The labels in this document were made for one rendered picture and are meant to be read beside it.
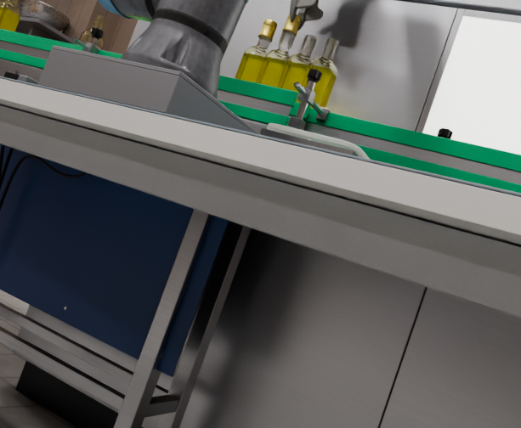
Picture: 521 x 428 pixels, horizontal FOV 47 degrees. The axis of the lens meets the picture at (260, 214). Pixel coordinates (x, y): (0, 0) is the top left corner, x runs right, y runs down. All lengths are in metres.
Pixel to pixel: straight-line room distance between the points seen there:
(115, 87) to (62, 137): 0.15
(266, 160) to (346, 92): 0.88
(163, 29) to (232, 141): 0.26
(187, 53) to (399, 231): 0.41
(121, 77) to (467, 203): 0.48
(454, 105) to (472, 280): 0.89
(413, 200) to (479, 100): 0.89
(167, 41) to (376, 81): 0.74
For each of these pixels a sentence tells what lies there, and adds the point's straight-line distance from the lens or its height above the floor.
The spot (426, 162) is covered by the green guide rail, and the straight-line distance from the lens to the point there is 1.23.
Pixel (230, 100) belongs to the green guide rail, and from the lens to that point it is 1.31.
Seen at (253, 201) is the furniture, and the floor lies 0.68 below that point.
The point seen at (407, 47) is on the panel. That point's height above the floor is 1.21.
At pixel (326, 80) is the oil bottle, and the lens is 1.36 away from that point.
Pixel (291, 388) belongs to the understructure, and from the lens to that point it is 1.45.
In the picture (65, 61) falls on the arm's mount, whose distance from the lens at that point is 0.92.
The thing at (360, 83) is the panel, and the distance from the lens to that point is 1.50.
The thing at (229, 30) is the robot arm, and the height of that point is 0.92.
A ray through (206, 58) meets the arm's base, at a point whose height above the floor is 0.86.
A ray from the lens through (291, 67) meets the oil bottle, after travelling 1.40.
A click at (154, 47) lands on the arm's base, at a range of 0.86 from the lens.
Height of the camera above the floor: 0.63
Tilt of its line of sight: 3 degrees up
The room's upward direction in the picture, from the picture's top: 20 degrees clockwise
